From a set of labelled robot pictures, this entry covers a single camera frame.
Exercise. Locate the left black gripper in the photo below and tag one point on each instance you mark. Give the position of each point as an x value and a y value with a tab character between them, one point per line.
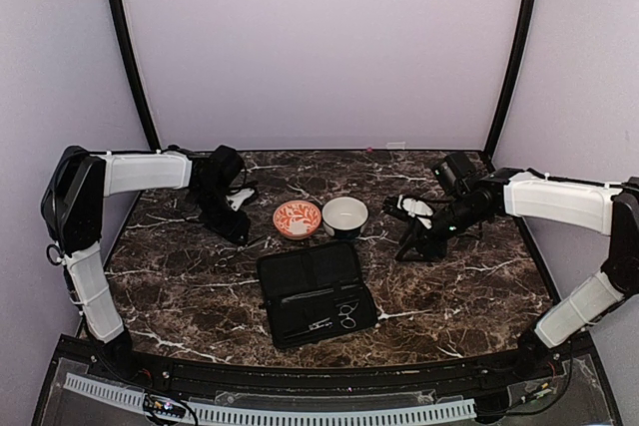
232	228

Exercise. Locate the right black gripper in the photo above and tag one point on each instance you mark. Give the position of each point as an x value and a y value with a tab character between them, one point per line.
431	247

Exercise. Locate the silver thinning scissors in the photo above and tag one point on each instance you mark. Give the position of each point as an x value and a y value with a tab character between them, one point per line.
345	319

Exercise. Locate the black zippered tool case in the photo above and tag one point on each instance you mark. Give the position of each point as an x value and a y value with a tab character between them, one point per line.
305	285

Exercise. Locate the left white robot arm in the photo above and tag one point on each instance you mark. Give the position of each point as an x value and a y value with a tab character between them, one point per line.
73	203

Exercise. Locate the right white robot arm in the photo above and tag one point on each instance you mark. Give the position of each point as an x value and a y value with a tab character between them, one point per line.
586	233

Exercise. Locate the orange patterned bowl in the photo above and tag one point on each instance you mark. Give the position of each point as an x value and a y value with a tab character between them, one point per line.
297	219

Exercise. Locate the white and blue bowl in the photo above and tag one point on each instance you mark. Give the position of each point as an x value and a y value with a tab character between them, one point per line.
344	218

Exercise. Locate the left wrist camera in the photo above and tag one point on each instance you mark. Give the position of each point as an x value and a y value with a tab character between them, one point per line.
225	164

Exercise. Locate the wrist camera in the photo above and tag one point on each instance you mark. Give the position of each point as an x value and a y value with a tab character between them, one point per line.
454	173
225	164

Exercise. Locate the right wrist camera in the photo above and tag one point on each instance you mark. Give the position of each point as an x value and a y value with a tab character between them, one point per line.
454	173

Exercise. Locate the right black frame post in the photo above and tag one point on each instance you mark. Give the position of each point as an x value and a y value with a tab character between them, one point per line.
511	74

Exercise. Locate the black frame post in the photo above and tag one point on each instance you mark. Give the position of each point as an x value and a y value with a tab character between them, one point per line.
511	74
133	76

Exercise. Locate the white slotted cable duct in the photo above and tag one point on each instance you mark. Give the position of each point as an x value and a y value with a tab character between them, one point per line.
166	410

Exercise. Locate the black front rail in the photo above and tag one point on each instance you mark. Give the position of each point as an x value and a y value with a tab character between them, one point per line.
456	375

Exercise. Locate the left black frame post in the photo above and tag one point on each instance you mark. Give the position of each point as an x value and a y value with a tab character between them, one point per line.
133	76

